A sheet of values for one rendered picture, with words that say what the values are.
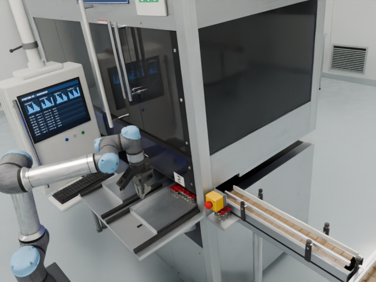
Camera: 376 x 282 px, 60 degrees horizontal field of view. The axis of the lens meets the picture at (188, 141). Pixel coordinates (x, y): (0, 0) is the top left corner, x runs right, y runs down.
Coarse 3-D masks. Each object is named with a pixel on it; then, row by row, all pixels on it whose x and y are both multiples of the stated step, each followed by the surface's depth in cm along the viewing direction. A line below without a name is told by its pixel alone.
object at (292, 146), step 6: (294, 144) 226; (282, 150) 221; (288, 150) 220; (120, 156) 238; (126, 156) 237; (276, 156) 215; (126, 162) 229; (264, 162) 210; (270, 162) 209; (258, 168) 205; (246, 174) 201; (252, 174) 200; (228, 180) 197; (234, 180) 196; (240, 180) 196; (222, 186) 192; (228, 186) 192
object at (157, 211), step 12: (156, 192) 185; (168, 192) 189; (144, 204) 182; (156, 204) 181; (168, 204) 180; (180, 204) 178; (144, 216) 173; (156, 216) 172; (168, 216) 171; (180, 216) 166; (156, 228) 164
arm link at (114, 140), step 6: (96, 138) 137; (102, 138) 136; (108, 138) 135; (114, 138) 136; (96, 144) 134; (102, 144) 132; (108, 144) 130; (114, 144) 132; (120, 144) 136; (96, 150) 134; (120, 150) 137
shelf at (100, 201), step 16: (96, 192) 198; (96, 208) 184; (112, 208) 182; (112, 224) 170; (128, 224) 169; (192, 224) 166; (128, 240) 159; (144, 240) 158; (160, 240) 157; (144, 256) 150
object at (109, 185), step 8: (120, 176) 208; (152, 176) 206; (160, 176) 205; (104, 184) 198; (112, 184) 203; (128, 184) 201; (152, 184) 193; (112, 192) 190; (120, 192) 194; (128, 192) 194; (136, 192) 187; (120, 200) 184
